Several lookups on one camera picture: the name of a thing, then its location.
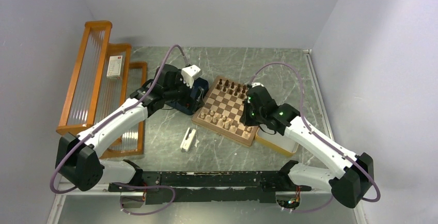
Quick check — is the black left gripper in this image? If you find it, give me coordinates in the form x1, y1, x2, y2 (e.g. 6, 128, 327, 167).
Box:
164, 71, 205, 112

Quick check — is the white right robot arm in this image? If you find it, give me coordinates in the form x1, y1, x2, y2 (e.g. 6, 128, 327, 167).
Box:
240, 85, 374, 209

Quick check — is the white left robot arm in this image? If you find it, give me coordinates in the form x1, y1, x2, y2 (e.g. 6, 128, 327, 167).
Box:
54, 64, 202, 191

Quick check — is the dark blue tray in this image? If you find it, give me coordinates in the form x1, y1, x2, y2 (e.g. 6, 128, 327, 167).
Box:
166, 77, 209, 116

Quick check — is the wooden chessboard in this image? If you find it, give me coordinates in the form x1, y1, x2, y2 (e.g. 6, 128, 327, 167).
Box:
192, 76, 258, 147

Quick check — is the white stapler-like device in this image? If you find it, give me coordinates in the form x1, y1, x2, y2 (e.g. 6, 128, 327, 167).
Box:
180, 127, 197, 152

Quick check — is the yellow tray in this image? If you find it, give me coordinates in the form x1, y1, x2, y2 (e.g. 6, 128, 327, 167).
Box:
255, 124, 300, 157

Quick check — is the white card box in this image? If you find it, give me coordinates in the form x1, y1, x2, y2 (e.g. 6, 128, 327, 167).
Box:
106, 55, 123, 78

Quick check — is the orange wooden rack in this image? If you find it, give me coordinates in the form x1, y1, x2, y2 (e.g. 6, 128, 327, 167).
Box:
56, 20, 148, 159

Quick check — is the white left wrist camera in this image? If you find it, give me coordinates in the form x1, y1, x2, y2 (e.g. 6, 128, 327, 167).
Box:
181, 65, 202, 88

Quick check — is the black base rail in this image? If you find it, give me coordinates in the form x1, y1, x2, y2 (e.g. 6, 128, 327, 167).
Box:
108, 171, 311, 205

